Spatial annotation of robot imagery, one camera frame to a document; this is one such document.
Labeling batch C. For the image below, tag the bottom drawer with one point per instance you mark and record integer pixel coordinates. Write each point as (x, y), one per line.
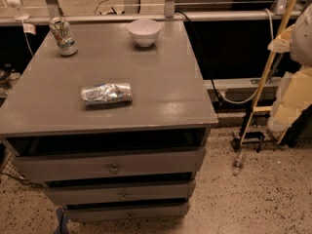
(128, 212)

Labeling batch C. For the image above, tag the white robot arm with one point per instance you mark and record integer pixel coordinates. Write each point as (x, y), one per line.
(297, 40)

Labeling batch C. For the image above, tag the wooden yellow stick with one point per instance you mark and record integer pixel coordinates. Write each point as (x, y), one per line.
(284, 8)

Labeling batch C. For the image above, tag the grey drawer cabinet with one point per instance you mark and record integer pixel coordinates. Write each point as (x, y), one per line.
(170, 108)

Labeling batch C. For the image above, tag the top drawer with knob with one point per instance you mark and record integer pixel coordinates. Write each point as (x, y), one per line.
(111, 164)

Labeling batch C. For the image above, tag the drawer with knob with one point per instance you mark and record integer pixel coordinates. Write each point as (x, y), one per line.
(111, 164)
(124, 192)

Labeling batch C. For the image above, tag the white desk lamp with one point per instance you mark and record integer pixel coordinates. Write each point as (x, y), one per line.
(17, 4)

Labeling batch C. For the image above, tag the middle drawer with knob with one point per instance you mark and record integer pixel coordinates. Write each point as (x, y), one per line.
(124, 192)

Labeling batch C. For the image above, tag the plastic bottle on floor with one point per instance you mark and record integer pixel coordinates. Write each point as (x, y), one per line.
(238, 163)

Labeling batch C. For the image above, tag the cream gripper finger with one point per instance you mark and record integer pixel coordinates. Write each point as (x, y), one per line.
(294, 95)

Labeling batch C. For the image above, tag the upright green white can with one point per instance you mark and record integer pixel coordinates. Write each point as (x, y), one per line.
(60, 28)

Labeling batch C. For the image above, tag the white bowl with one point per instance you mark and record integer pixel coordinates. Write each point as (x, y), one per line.
(144, 32)

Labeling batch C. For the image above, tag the crushed silver redbull can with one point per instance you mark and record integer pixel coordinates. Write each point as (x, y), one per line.
(109, 93)

